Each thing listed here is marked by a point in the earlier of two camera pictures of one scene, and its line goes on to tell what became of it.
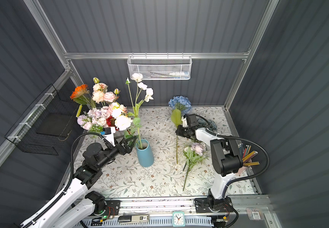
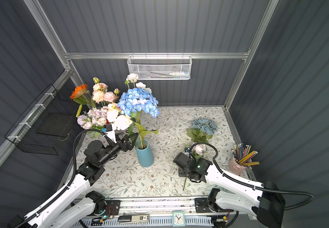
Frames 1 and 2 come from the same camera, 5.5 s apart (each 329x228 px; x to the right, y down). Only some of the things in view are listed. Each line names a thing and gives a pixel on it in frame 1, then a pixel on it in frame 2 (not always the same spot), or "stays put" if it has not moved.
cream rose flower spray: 99,89 stays put
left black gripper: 123,145 stays put
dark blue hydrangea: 181,105 to 135,101
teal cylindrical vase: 146,157 stays put
